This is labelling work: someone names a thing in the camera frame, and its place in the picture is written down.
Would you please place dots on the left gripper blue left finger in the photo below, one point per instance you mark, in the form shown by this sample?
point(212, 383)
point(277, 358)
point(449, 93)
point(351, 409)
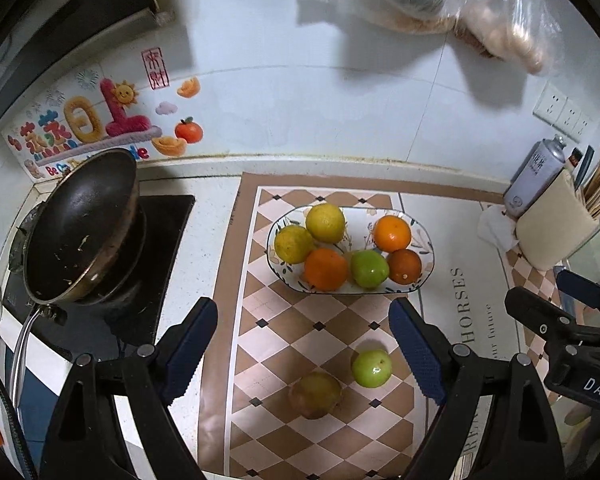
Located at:
point(182, 347)

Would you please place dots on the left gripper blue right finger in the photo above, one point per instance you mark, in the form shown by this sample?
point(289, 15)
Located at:
point(417, 342)

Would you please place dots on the green apple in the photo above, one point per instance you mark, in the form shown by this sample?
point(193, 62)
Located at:
point(372, 368)
point(369, 269)

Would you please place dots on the dark red-orange fruit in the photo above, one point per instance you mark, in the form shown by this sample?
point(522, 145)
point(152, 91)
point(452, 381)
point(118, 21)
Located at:
point(405, 266)

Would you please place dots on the brown pear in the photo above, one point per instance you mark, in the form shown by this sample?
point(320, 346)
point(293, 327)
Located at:
point(314, 395)

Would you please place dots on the orange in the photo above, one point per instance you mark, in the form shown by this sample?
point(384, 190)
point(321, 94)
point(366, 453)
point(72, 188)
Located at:
point(392, 233)
point(325, 269)

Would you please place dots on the yellow lemon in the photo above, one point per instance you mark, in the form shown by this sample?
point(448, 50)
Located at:
point(293, 244)
point(326, 223)

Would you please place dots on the black gas stove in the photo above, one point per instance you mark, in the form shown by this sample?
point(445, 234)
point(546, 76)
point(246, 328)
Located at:
point(123, 311)

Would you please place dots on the cream utensil holder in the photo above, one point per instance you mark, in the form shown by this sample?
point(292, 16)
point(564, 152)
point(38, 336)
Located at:
point(555, 225)

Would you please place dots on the checkered printed table mat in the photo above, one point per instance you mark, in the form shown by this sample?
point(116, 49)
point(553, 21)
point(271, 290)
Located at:
point(269, 336)

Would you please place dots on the oval floral ceramic plate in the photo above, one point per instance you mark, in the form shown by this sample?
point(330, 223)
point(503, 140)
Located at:
point(358, 235)

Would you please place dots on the white crumpled tissue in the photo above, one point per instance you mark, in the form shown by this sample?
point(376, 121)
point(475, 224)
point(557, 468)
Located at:
point(497, 228)

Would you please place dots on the black wok pan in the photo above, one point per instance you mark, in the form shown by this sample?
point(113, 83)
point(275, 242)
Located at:
point(75, 240)

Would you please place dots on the silver gas canister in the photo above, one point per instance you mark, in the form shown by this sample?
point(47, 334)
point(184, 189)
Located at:
point(541, 167)

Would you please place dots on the plastic bag with eggs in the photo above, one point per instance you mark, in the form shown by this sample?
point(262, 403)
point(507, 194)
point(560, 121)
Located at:
point(522, 32)

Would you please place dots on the black range hood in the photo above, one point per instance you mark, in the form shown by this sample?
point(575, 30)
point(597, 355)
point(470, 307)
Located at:
point(40, 40)

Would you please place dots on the white wall socket strip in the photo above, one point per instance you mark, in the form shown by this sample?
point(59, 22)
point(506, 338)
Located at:
point(562, 113)

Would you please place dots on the colourful wall sticker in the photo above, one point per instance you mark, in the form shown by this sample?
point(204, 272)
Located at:
point(134, 99)

